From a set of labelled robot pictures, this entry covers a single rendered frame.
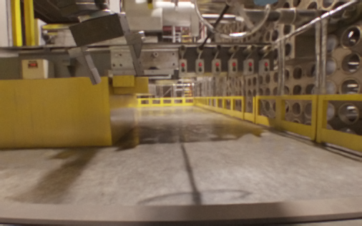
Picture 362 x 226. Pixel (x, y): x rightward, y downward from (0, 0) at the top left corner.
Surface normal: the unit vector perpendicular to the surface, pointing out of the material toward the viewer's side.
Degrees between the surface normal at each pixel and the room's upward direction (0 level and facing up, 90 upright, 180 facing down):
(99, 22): 114
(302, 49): 90
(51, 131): 90
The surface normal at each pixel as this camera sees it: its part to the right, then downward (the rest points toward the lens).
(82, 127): 0.07, 0.08
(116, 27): -0.11, 0.48
